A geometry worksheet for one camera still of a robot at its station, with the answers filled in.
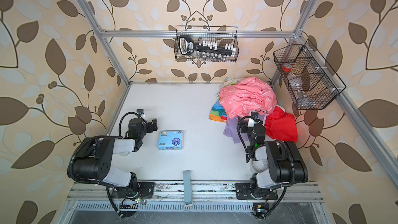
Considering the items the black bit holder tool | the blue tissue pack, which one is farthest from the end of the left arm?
the black bit holder tool

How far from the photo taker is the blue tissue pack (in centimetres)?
86

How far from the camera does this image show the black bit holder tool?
0.84 metres

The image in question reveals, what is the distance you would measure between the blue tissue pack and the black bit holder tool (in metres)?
0.49

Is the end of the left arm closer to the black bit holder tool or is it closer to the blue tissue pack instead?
the blue tissue pack
